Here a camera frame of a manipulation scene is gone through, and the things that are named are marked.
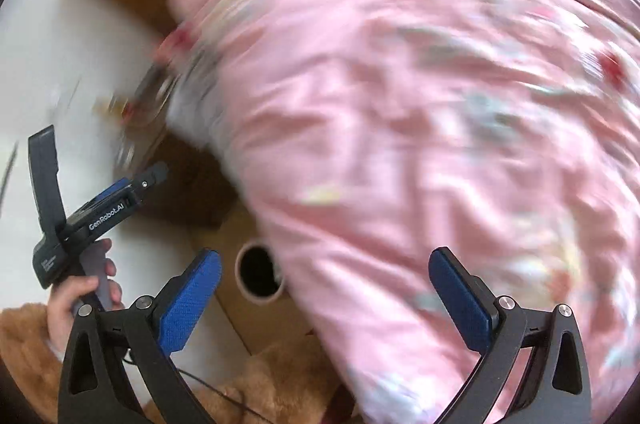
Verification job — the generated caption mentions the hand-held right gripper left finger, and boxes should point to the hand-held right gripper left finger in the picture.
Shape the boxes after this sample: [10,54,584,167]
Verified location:
[57,248,222,424]

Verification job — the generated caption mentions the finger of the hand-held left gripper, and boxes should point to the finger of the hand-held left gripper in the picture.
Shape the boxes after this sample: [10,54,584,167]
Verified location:
[87,161,169,216]

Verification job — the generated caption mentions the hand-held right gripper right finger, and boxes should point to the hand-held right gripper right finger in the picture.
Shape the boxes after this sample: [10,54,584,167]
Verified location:
[428,247,592,424]

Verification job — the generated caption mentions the pink trash bin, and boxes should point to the pink trash bin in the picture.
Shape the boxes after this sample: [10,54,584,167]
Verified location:
[234,240,289,304]

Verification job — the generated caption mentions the person's left hand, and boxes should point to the person's left hand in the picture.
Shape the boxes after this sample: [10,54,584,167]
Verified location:
[47,238,124,351]

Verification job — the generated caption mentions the wooden nightstand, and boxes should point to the wooden nightstand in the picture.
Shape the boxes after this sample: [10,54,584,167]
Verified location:
[117,131,251,230]

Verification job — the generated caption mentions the clear drinking glass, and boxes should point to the clear drinking glass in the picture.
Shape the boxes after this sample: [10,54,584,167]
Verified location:
[122,64,178,130]

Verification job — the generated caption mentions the grey striped bed sheet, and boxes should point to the grey striped bed sheet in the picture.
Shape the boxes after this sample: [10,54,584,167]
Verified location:
[167,54,228,147]

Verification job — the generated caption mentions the pink red pillow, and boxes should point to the pink red pillow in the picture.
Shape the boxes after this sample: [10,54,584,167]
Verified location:
[152,28,198,58]

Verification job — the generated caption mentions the pink floral duvet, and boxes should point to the pink floral duvet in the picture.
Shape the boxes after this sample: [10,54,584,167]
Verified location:
[165,0,640,424]

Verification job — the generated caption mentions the black cable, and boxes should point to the black cable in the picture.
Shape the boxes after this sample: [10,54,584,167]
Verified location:
[120,349,281,422]

